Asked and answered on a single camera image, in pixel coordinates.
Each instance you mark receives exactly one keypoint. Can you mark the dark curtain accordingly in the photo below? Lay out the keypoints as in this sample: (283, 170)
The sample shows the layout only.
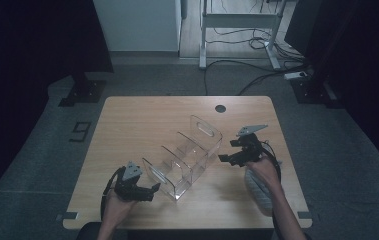
(27, 66)
(360, 66)

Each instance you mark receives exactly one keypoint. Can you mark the grey striped cloth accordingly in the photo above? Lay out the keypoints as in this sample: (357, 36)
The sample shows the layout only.
(258, 196)

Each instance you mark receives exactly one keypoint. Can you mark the white cabinet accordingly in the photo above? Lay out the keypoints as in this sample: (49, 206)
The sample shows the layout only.
(137, 23)

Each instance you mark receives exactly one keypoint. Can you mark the white power strip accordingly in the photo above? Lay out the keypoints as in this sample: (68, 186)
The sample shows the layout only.
(295, 75)

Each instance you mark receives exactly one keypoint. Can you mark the person's right hand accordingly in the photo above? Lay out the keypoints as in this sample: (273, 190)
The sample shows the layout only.
(263, 173)

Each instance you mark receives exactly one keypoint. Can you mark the black table grommet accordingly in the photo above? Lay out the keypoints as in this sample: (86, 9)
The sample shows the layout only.
(220, 108)

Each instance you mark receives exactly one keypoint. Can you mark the clear acrylic organizer box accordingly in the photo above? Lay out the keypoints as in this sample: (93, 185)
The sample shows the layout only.
(183, 160)

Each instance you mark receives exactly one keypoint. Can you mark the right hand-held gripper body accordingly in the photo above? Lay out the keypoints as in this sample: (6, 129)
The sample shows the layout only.
(248, 150)

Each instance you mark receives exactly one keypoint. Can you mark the white metal desk frame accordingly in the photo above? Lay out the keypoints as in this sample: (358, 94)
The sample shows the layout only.
(240, 20)

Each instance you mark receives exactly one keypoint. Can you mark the black stand base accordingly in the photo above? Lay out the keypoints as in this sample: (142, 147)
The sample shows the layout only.
(313, 91)
(83, 91)

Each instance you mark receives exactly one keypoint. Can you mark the person's left hand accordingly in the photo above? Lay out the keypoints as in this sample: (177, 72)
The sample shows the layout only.
(118, 210)

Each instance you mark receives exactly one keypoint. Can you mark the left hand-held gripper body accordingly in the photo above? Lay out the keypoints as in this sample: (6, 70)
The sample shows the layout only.
(128, 188)

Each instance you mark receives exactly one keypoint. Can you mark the person's dark clothing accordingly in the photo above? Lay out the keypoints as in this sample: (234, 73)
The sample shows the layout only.
(88, 233)

